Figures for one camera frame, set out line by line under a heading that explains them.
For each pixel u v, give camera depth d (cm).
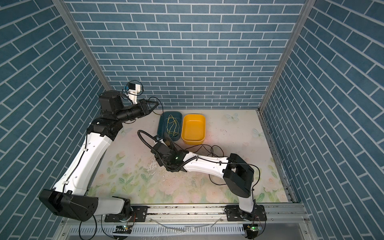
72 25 76
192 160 53
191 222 73
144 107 59
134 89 61
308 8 71
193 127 105
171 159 60
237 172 49
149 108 65
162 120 110
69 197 37
